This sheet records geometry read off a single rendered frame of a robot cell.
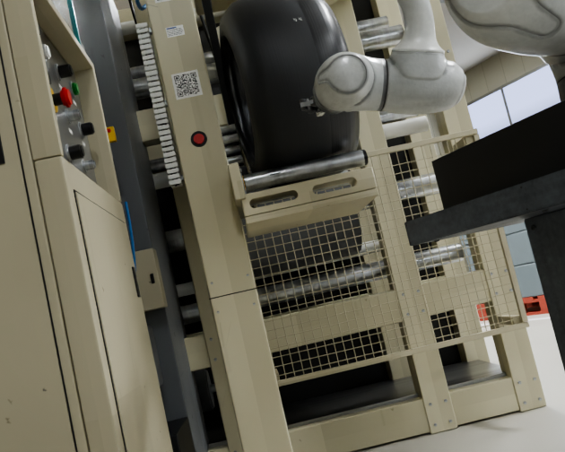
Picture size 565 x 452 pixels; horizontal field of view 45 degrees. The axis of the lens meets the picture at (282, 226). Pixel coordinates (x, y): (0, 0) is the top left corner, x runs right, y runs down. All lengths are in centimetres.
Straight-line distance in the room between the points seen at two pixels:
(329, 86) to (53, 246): 57
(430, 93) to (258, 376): 92
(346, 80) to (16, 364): 75
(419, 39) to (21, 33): 73
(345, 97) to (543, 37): 47
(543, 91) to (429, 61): 994
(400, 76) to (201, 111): 77
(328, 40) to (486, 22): 98
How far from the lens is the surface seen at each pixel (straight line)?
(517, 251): 595
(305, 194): 181
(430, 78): 136
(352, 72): 129
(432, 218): 107
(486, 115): 1205
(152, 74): 202
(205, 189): 191
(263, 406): 190
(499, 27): 90
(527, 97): 1147
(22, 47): 132
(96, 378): 121
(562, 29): 95
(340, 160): 186
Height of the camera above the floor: 57
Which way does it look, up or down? 6 degrees up
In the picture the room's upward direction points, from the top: 13 degrees counter-clockwise
